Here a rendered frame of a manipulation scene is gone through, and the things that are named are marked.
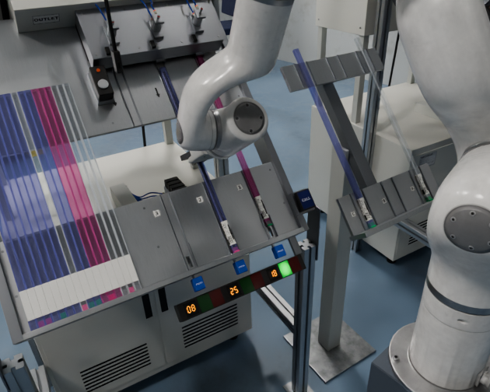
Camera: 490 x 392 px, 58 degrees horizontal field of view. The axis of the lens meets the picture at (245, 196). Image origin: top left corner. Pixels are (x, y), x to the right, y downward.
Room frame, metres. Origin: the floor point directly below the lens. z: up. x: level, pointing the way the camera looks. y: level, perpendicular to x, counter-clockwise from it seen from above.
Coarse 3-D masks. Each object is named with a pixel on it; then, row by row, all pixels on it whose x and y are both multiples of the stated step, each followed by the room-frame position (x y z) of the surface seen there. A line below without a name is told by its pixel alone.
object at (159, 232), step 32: (192, 192) 0.92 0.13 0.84; (224, 192) 0.94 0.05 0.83; (128, 224) 0.82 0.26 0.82; (160, 224) 0.84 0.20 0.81; (192, 224) 0.86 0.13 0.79; (256, 224) 0.90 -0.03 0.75; (288, 224) 0.92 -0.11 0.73; (0, 256) 0.70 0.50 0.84; (160, 256) 0.78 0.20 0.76; (192, 256) 0.80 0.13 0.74; (224, 256) 0.82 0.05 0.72
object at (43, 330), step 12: (300, 228) 0.90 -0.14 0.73; (276, 240) 0.86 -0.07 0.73; (240, 252) 0.82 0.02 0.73; (252, 252) 0.87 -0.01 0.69; (204, 264) 0.77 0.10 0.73; (216, 264) 0.78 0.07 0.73; (180, 276) 0.74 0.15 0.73; (144, 288) 0.71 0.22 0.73; (156, 288) 0.71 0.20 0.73; (120, 300) 0.68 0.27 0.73; (84, 312) 0.64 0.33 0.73; (96, 312) 0.65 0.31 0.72; (48, 324) 0.61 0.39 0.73; (60, 324) 0.62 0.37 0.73; (24, 336) 0.59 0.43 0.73; (36, 336) 0.61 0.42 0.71
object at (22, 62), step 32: (0, 32) 1.08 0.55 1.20; (32, 32) 1.10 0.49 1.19; (64, 32) 1.13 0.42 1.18; (0, 64) 1.02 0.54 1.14; (32, 64) 1.04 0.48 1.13; (64, 64) 1.07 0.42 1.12; (160, 64) 1.15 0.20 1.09; (192, 64) 1.18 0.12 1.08; (128, 96) 1.05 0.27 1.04; (160, 96) 1.08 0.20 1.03; (224, 96) 1.14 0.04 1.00; (96, 128) 0.97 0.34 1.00; (128, 128) 1.00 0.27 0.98
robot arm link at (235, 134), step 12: (228, 108) 0.75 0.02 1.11; (240, 108) 0.76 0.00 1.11; (252, 108) 0.76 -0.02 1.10; (216, 120) 0.76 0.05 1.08; (228, 120) 0.74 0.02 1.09; (240, 120) 0.74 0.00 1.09; (252, 120) 0.75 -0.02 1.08; (264, 120) 0.76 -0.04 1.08; (228, 132) 0.74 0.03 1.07; (240, 132) 0.73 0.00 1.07; (252, 132) 0.74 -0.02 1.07; (264, 132) 0.75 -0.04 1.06; (216, 144) 0.75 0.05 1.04; (228, 144) 0.75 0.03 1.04; (240, 144) 0.74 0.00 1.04
